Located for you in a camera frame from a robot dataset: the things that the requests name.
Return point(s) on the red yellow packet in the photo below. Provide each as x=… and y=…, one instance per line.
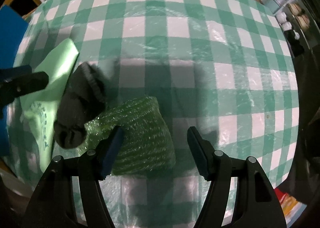
x=285, y=196

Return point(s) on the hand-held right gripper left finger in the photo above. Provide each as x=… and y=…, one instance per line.
x=112, y=153

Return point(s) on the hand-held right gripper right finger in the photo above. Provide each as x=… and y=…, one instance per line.
x=200, y=153

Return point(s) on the light green cloth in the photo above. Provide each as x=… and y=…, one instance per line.
x=60, y=60

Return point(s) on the dark grey sock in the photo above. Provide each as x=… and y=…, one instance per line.
x=80, y=98

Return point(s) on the green shiny knitted cloth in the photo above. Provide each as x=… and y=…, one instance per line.
x=145, y=130

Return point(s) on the green checked tablecloth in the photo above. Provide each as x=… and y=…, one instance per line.
x=175, y=30

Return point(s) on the group of assorted shoes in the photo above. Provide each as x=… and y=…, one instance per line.
x=297, y=18

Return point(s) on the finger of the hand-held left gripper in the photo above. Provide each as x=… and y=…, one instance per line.
x=25, y=84
x=15, y=71

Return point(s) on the light blue bin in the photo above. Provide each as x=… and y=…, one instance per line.
x=277, y=6

